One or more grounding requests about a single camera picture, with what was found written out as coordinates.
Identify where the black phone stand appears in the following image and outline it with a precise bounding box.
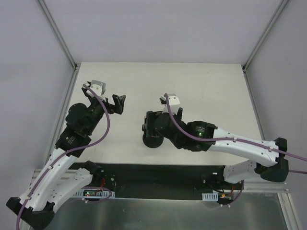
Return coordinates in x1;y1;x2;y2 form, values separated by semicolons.
142;135;164;149

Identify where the phone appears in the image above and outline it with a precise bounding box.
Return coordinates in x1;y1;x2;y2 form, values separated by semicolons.
142;111;162;138

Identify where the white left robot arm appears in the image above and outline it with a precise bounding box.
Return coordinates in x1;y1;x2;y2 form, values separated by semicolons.
6;83;126;230

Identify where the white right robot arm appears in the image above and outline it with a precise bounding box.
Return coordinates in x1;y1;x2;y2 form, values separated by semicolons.
153;109;289;189

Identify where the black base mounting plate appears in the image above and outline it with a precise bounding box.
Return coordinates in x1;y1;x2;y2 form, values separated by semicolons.
91;163;243;200

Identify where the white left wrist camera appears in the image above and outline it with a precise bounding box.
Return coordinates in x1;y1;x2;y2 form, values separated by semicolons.
85;80;106;103

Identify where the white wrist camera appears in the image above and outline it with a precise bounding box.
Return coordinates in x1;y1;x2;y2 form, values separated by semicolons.
85;80;106;103
159;94;180;115

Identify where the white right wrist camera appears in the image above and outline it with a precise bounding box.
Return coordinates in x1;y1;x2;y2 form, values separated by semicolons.
159;94;180;115

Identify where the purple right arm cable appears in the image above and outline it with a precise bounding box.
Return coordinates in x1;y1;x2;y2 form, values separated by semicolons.
163;92;307;208

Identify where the white left cable duct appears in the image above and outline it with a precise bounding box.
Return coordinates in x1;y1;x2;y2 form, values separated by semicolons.
71;189;115;199

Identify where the white cable duct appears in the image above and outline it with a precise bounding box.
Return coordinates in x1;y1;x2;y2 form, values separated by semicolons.
201;192;219;202
71;189;115;199

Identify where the aluminium frame post left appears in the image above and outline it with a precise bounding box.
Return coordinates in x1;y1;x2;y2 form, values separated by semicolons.
36;0;78;70

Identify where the aluminium frame post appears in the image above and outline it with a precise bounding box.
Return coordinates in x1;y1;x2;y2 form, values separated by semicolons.
242;0;291;73
36;0;78;70

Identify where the white right cable duct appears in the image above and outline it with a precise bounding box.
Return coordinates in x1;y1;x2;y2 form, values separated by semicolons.
201;192;219;202

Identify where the aluminium frame post right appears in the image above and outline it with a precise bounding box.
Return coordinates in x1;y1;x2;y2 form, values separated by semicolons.
242;0;291;73

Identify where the aluminium table rail right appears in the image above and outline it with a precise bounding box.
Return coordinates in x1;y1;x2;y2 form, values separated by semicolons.
242;71;298;230

